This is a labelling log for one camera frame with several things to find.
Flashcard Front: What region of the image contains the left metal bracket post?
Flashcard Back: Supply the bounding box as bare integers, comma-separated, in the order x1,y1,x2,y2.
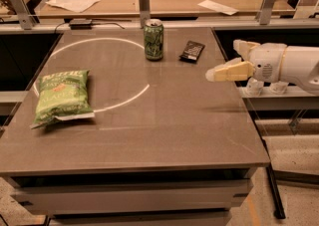
1,0,36,30

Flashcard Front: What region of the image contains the middle metal bracket post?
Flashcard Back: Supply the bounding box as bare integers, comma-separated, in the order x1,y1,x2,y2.
139,0,151,27

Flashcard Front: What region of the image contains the metal bracket post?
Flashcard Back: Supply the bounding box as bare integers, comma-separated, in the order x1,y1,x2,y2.
256,0,276,25
139,0,151,27
1,0,36,30

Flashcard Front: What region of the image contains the clear sanitizer bottle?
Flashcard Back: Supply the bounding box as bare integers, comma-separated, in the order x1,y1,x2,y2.
245,78,264,97
269,81,289,95

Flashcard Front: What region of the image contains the white paper sheet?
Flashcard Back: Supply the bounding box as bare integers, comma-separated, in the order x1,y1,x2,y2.
46,0,100,13
198,0,238,16

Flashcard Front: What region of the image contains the clear sanitizer bottle left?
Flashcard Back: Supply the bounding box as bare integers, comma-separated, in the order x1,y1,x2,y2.
245,78,264,97

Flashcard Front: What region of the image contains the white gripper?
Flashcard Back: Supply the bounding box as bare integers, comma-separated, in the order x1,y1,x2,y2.
205,40,287,83

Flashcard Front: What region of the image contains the white paper sheet right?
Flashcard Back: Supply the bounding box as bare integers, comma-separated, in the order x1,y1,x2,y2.
198,0,238,16

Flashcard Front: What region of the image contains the clear sanitizer bottle right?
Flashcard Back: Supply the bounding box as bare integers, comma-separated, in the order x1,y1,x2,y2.
269,81,289,95

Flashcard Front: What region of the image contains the black power adapter with cable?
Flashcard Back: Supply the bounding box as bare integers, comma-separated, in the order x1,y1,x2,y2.
54,18,124,34

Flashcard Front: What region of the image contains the white paper sheet left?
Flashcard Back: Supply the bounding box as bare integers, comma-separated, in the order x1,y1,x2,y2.
46,0,100,13

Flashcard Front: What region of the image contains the green soda can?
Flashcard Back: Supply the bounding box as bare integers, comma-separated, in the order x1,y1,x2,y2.
144,19,163,61

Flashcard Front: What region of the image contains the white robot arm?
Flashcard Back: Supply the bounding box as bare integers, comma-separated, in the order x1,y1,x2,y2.
205,40,319,95

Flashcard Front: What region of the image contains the black snack packet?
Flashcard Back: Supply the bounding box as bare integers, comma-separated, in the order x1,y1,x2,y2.
179,41,205,63

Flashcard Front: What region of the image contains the right metal bracket post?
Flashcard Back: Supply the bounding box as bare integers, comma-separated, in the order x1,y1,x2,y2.
256,0,276,25

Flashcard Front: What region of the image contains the green jalapeno chip bag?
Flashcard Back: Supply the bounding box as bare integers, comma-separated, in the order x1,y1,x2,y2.
31,70,95,128

